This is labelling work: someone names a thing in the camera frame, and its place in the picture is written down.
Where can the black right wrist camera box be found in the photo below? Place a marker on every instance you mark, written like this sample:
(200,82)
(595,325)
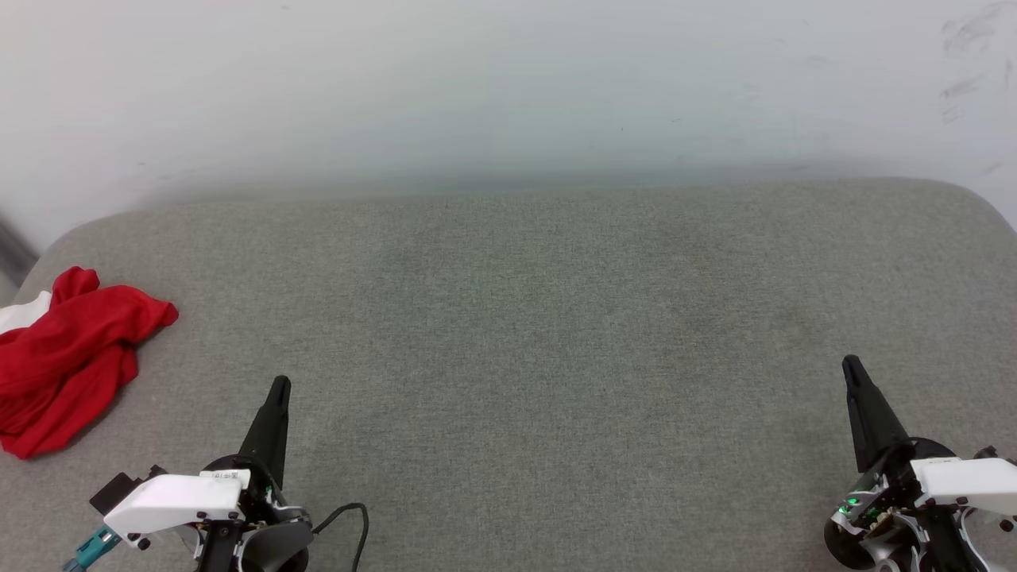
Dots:
(987,453)

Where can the red white basketball jersey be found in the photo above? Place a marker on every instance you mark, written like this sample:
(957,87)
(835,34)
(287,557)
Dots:
(71,357)

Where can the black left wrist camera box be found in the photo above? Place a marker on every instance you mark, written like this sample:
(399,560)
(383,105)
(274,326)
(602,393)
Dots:
(119,486)

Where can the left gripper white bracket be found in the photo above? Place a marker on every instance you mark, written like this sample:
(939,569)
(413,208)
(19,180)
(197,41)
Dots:
(175,500)

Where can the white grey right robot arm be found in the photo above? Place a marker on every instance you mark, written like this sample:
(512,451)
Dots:
(937,544)

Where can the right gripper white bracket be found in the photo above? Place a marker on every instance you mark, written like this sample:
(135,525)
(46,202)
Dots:
(969,481)

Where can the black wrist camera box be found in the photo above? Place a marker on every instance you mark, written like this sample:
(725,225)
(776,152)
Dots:
(119,486)
(987,453)

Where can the grey fabric sofa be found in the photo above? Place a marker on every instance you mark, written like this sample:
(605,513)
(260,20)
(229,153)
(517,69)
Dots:
(540,357)

